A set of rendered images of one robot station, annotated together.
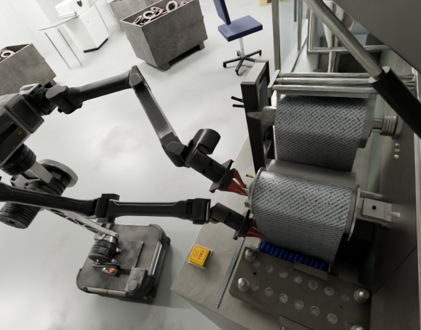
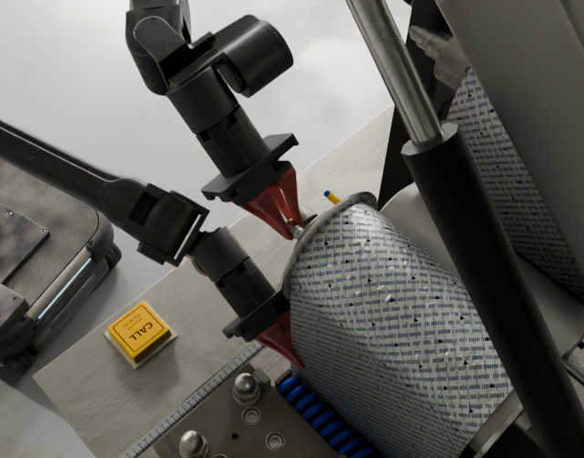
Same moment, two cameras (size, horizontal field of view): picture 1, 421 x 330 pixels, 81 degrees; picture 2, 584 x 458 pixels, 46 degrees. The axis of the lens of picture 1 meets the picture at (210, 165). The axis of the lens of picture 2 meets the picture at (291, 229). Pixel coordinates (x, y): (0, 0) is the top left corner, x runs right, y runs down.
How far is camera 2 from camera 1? 0.12 m
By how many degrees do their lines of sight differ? 11
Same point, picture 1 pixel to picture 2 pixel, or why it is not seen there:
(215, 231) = (208, 292)
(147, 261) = (38, 283)
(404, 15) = (511, 15)
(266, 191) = (337, 260)
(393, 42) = (486, 72)
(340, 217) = (472, 408)
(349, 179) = (569, 324)
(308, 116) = not seen: hidden behind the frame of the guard
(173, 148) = (152, 36)
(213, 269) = (154, 378)
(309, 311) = not seen: outside the picture
